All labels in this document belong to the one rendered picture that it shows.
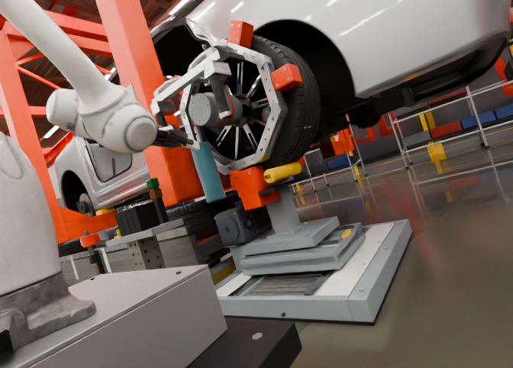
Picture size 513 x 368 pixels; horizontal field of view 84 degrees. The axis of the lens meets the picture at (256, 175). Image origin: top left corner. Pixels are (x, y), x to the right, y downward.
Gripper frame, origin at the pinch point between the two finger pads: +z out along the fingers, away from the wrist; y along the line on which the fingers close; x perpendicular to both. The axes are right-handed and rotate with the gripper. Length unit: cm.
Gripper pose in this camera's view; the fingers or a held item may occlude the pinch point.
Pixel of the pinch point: (190, 143)
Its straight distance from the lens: 100.8
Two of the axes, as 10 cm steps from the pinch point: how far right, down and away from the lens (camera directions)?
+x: 1.6, 9.5, -2.6
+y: -8.0, 2.8, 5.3
